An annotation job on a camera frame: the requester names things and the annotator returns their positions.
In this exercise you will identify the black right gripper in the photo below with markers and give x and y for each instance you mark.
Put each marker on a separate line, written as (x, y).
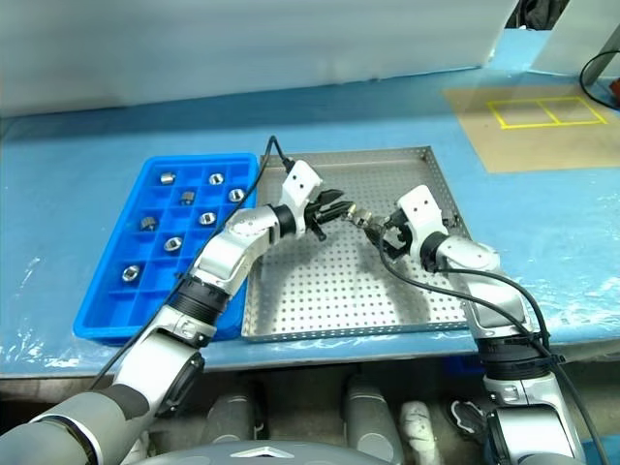
(398, 239)

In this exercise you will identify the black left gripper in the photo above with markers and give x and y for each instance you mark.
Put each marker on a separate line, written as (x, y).
(314, 213)

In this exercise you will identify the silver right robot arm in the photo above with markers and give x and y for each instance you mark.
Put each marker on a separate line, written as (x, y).
(465, 252)

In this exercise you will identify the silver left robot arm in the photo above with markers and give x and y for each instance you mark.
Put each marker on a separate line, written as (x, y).
(227, 252)

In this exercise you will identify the blue compartment tray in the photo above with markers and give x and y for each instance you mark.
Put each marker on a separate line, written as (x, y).
(121, 310)

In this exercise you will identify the perforated metal tray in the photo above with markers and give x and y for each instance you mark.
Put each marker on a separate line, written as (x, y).
(329, 300)

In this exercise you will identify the brown sheet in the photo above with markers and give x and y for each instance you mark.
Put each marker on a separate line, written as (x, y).
(533, 150)

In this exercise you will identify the gray rounded shape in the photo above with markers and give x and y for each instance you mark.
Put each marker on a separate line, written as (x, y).
(368, 416)
(235, 412)

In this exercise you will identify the large white foam board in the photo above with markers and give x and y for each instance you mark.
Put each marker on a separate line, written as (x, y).
(242, 39)

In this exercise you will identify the black shoe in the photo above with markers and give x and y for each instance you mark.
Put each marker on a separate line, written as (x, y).
(467, 416)

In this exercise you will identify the gray robot chest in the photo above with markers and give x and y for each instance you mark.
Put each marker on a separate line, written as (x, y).
(257, 455)

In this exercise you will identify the small white board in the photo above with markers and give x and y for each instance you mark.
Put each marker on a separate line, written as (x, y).
(576, 34)

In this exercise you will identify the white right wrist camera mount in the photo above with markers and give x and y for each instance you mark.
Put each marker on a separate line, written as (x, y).
(421, 208)

